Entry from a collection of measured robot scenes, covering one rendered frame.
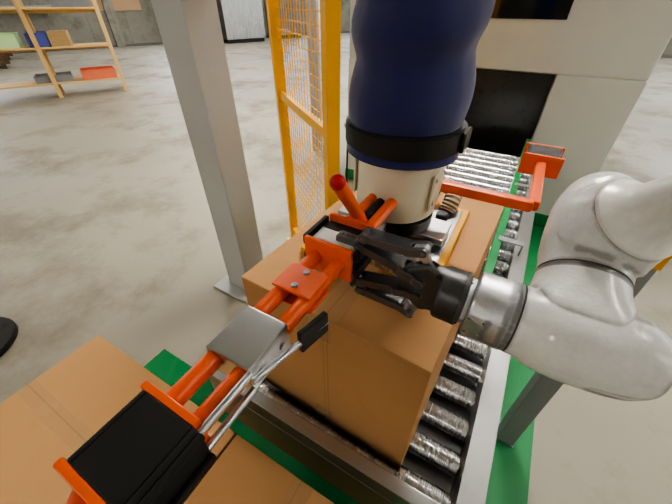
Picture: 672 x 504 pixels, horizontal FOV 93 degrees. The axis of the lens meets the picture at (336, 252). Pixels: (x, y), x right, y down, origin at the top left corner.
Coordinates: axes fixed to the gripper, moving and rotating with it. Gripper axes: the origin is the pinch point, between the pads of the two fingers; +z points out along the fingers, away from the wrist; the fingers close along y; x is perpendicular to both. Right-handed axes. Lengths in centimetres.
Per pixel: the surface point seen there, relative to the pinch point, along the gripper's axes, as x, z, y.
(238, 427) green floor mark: -4, 43, 108
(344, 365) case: -3.9, -4.4, 23.3
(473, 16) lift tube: 21.3, -8.8, -29.7
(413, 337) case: 0.3, -14.8, 12.3
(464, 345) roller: 38, -25, 53
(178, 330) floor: 17, 106, 109
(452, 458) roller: 4, -30, 52
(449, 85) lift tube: 20.5, -7.7, -21.3
